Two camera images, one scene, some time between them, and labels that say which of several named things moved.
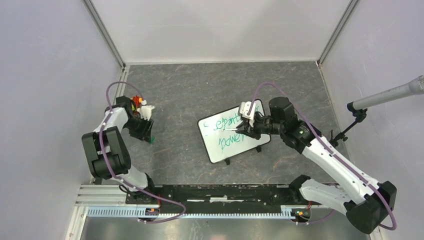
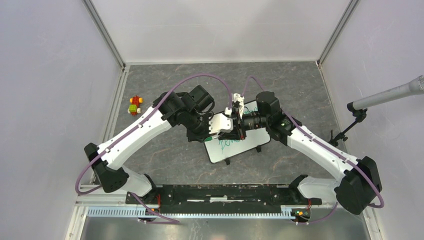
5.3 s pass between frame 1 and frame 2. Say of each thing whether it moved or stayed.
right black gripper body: moved
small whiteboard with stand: stayed
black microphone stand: stayed
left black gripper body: moved
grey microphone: stayed
